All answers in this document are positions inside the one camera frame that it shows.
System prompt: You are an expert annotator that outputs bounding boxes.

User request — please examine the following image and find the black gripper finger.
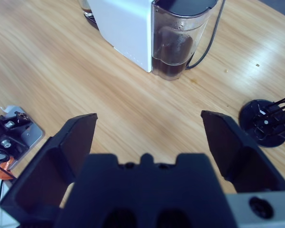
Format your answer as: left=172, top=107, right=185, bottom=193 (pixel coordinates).
left=0, top=113, right=98, bottom=228
left=200, top=110, right=285, bottom=193

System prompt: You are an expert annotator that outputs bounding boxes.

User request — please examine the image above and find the white capsule coffee machine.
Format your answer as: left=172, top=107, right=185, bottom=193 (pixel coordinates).
left=84, top=0, right=155, bottom=73

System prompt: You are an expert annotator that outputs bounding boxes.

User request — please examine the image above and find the clear glass cup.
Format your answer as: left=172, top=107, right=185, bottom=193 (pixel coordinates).
left=78, top=0, right=94, bottom=18

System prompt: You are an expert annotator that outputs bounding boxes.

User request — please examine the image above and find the orange clamp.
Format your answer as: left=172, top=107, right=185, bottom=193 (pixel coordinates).
left=0, top=161, right=15, bottom=181

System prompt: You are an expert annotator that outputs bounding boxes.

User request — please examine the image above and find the clear water tank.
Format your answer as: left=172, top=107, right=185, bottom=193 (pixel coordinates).
left=151, top=0, right=219, bottom=81

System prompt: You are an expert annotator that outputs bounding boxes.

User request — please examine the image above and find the black wire capsule holder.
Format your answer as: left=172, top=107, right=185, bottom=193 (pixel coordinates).
left=238, top=93, right=285, bottom=149

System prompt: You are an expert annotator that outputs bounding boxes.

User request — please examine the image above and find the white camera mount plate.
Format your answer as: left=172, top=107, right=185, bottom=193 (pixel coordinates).
left=0, top=105, right=45, bottom=171

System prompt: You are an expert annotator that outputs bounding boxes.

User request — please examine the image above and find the black power cord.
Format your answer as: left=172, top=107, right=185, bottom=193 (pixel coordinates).
left=185, top=0, right=227, bottom=70

